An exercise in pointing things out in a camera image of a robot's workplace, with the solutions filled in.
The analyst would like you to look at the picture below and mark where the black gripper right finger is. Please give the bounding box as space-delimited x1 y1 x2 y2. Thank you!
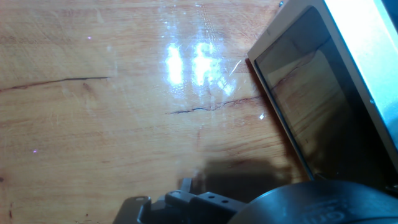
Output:
164 177 246 224

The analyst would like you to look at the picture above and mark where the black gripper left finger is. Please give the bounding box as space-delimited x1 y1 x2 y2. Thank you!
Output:
112 195 165 224

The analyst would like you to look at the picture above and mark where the silver metal appliance with glass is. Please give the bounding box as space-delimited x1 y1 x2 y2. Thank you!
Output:
247 0 398 189

